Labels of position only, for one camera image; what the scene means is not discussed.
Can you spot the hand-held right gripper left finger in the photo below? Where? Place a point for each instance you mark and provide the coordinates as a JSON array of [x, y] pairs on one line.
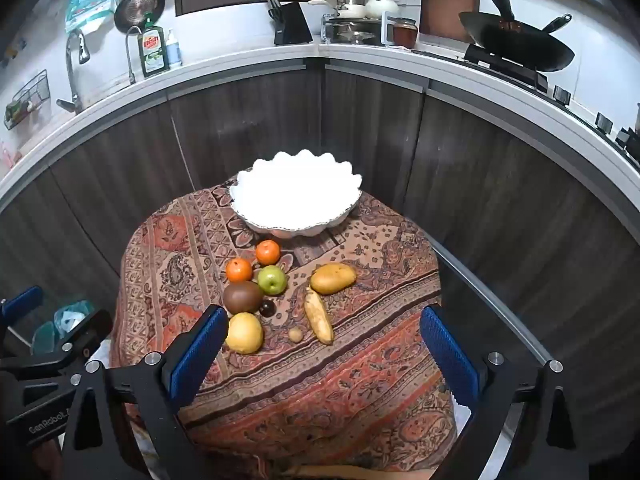
[[200, 355]]

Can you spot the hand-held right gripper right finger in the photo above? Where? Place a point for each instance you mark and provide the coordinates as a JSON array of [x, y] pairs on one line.
[[447, 360]]

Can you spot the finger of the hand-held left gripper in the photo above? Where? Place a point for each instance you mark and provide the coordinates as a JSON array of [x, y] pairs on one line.
[[20, 300], [80, 332]]

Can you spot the yellow lemon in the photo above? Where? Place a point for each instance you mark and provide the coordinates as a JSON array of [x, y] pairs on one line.
[[244, 332]]

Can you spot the brown kiwi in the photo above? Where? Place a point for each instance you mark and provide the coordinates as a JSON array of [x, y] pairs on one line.
[[241, 296]]

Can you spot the small black plum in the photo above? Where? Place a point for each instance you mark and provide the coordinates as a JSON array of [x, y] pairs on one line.
[[267, 308]]

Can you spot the small brown longan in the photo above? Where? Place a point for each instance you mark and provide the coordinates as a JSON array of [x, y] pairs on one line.
[[296, 334]]

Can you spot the pale yellow banana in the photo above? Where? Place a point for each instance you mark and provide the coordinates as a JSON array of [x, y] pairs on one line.
[[320, 317]]

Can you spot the white scalloped bowl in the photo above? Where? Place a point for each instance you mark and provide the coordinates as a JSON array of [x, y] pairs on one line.
[[295, 195]]

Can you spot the teal plastic bag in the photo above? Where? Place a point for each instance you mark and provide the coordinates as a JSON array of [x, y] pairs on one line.
[[65, 317]]

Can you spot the grey metal strip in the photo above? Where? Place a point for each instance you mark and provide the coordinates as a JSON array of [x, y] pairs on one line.
[[490, 300]]

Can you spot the orange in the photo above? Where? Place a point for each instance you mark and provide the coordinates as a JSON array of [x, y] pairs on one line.
[[267, 252], [239, 270]]

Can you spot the green apple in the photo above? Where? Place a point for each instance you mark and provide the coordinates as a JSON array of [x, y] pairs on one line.
[[272, 280]]

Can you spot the patterned paisley tablecloth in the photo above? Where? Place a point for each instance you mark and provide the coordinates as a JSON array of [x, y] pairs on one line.
[[325, 400]]

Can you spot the yellow mango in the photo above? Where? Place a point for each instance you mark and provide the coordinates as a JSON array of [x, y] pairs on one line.
[[333, 278]]

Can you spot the chrome kitchen faucet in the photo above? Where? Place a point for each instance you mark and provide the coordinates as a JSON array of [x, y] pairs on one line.
[[75, 65]]

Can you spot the dark wood kitchen cabinet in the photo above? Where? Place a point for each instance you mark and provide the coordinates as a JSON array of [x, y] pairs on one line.
[[375, 125]]

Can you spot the thin chrome faucet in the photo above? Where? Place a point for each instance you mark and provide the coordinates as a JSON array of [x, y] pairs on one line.
[[131, 55]]

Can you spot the green dish soap bottle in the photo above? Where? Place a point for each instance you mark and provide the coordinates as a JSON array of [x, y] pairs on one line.
[[152, 52]]

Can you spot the stove knob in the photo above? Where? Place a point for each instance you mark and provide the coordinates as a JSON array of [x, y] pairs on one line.
[[626, 139], [605, 122], [562, 95]]

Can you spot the white pump bottle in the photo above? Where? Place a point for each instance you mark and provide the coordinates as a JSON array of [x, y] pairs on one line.
[[173, 50]]

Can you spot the black gas stove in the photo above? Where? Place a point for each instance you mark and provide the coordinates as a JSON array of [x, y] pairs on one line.
[[505, 67]]

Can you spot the printed plastic packet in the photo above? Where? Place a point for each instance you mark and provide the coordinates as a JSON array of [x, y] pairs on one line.
[[90, 2]]

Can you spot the copper pan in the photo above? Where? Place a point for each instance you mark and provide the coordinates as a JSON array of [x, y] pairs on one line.
[[140, 10]]

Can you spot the black wok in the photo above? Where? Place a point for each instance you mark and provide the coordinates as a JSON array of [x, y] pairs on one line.
[[515, 42]]

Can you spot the glass jar with red contents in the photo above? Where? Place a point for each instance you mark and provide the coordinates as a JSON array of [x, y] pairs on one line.
[[404, 34]]

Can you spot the white dish rack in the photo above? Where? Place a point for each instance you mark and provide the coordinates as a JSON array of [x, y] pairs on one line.
[[385, 27]]

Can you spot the steel pot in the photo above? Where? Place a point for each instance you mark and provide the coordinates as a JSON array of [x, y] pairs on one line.
[[352, 32]]

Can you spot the black knife block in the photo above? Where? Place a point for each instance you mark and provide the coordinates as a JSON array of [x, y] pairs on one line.
[[292, 22]]

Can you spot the black kitchen scissors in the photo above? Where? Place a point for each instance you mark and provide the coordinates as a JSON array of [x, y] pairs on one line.
[[275, 14]]

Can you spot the white lidded pot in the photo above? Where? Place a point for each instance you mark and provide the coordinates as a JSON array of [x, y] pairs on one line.
[[382, 6]]

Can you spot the wooden cutting board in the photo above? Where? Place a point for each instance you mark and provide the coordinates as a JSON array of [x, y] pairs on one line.
[[447, 0]]

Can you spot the white saucepan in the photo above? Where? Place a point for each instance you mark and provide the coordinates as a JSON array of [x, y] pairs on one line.
[[345, 7]]

